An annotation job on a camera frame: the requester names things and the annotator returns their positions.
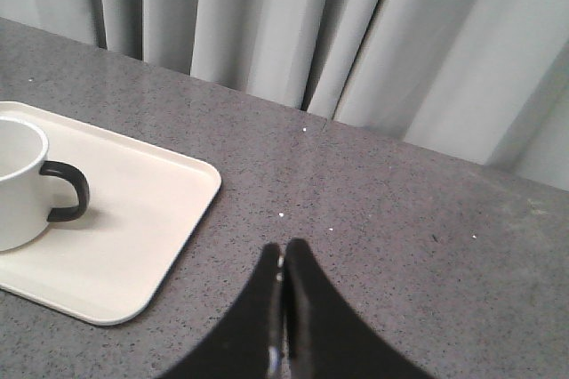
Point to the grey pleated curtain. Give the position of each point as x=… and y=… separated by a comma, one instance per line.
x=482, y=80

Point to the cream rectangular plastic tray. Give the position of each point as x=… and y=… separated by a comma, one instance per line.
x=105, y=267

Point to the white smiley mug black handle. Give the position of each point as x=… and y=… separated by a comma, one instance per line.
x=26, y=195

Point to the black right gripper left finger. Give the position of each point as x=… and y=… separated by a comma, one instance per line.
x=247, y=342

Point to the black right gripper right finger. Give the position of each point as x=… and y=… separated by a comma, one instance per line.
x=326, y=337

